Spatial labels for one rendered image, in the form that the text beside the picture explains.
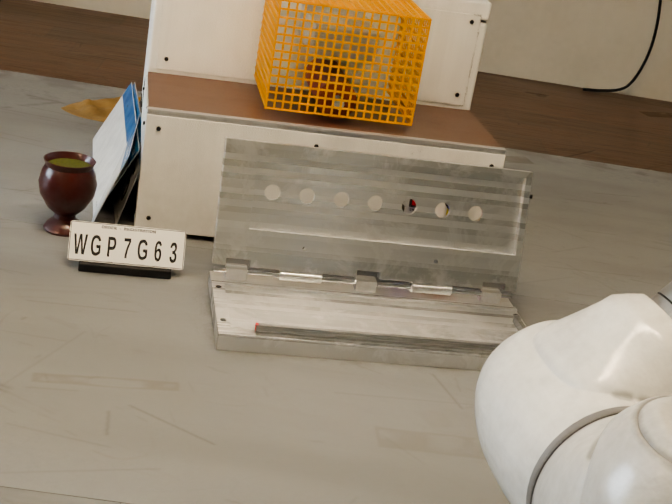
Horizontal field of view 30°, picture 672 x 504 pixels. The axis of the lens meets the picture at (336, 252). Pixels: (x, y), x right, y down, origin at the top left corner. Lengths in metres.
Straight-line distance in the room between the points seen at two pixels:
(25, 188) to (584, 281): 0.91
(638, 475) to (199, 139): 1.08
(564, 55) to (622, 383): 2.45
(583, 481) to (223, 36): 1.24
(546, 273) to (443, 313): 0.34
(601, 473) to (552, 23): 2.58
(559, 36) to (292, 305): 1.92
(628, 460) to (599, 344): 0.19
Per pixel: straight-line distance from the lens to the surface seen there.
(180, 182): 1.89
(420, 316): 1.73
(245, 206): 1.73
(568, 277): 2.05
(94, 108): 2.49
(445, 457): 1.44
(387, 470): 1.39
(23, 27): 3.17
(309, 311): 1.68
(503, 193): 1.81
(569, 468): 1.02
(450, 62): 2.13
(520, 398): 1.12
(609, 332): 1.12
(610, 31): 3.50
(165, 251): 1.77
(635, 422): 0.97
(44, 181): 1.86
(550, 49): 3.48
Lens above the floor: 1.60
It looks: 21 degrees down
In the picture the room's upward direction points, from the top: 10 degrees clockwise
